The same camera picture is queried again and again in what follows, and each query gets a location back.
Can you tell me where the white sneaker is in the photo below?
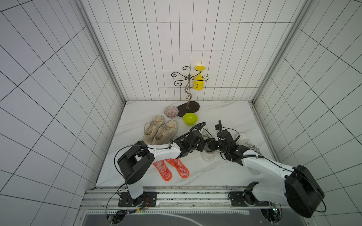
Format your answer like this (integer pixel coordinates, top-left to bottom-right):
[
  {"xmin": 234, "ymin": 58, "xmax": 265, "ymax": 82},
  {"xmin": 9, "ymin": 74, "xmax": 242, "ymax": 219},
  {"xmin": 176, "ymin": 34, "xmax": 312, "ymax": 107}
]
[
  {"xmin": 238, "ymin": 133, "xmax": 262, "ymax": 175},
  {"xmin": 201, "ymin": 127, "xmax": 215, "ymax": 162}
]

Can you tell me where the red insole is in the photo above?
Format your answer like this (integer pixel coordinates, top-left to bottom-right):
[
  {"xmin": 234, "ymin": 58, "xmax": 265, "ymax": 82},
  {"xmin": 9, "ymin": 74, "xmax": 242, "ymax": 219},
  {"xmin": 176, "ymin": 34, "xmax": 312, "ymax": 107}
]
[
  {"xmin": 166, "ymin": 159, "xmax": 189, "ymax": 179},
  {"xmin": 153, "ymin": 160, "xmax": 172, "ymax": 181}
]

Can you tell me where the beige lace sneaker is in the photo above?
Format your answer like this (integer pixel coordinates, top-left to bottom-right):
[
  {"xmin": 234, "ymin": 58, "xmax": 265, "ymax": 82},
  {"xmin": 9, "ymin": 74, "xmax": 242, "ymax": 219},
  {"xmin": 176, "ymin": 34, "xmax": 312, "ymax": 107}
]
[
  {"xmin": 152, "ymin": 120, "xmax": 178, "ymax": 146},
  {"xmin": 143, "ymin": 115, "xmax": 165, "ymax": 145}
]

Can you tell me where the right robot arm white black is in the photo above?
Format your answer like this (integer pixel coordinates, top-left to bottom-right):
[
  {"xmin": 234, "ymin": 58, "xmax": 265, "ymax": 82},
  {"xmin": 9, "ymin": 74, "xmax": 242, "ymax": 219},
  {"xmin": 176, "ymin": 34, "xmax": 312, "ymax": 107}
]
[{"xmin": 215, "ymin": 121, "xmax": 325, "ymax": 218}]

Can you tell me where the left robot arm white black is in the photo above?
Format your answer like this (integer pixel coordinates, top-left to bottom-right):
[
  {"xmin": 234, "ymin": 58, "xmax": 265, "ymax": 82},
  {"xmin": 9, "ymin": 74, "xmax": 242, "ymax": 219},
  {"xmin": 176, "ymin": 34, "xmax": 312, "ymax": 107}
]
[{"xmin": 113, "ymin": 122, "xmax": 215, "ymax": 209}]

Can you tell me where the green plastic bowl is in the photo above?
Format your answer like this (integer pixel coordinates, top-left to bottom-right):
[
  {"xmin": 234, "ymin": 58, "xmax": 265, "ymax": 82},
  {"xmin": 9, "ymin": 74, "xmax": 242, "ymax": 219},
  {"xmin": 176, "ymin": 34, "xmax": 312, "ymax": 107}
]
[{"xmin": 183, "ymin": 113, "xmax": 198, "ymax": 126}]

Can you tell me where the ornate metal cup stand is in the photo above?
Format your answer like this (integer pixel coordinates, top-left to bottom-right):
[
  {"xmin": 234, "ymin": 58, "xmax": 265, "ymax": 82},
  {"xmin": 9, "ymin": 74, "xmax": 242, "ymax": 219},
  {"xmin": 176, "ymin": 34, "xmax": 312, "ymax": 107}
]
[{"xmin": 171, "ymin": 66, "xmax": 209, "ymax": 117}]

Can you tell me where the pink glass bowl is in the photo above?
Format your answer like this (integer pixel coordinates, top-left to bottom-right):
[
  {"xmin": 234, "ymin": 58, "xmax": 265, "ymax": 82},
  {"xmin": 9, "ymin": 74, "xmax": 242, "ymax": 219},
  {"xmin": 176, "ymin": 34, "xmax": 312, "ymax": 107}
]
[{"xmin": 164, "ymin": 106, "xmax": 179, "ymax": 119}]

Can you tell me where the yellow plastic goblet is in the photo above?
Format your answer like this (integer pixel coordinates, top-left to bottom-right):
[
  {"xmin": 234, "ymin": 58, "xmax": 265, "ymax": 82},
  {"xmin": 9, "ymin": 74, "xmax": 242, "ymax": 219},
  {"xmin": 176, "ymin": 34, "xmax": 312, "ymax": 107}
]
[{"xmin": 193, "ymin": 66, "xmax": 206, "ymax": 91}]

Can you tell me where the aluminium mounting rail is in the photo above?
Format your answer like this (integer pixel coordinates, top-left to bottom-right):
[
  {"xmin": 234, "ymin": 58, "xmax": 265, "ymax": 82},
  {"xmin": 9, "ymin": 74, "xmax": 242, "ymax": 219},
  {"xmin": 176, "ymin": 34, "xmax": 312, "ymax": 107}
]
[{"xmin": 81, "ymin": 186, "xmax": 289, "ymax": 213}]

